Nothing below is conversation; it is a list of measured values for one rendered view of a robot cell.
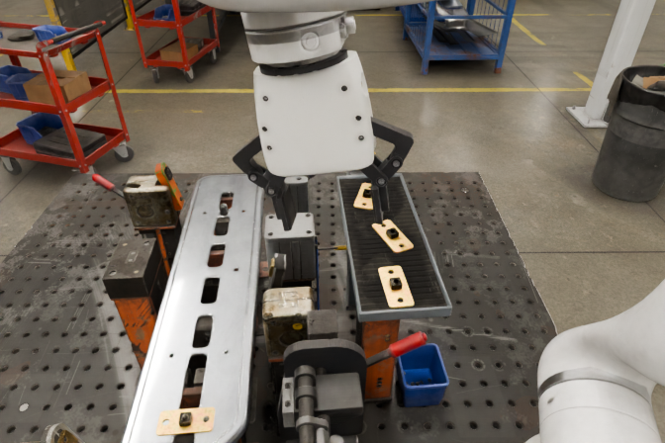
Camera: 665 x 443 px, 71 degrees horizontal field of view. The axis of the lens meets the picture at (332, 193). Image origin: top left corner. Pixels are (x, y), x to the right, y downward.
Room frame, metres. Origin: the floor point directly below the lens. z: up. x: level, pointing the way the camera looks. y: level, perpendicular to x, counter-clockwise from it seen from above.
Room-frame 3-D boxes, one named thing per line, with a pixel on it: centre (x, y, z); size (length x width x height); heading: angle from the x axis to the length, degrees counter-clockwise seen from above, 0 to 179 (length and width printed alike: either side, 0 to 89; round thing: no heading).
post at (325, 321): (0.49, 0.02, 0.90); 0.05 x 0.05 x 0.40; 5
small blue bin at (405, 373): (0.62, -0.20, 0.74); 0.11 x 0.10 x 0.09; 5
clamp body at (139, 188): (0.95, 0.46, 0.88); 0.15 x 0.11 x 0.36; 95
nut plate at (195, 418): (0.38, 0.22, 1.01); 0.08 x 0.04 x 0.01; 95
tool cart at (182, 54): (4.54, 1.48, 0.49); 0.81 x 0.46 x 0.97; 168
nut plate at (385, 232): (0.63, -0.11, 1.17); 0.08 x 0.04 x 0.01; 25
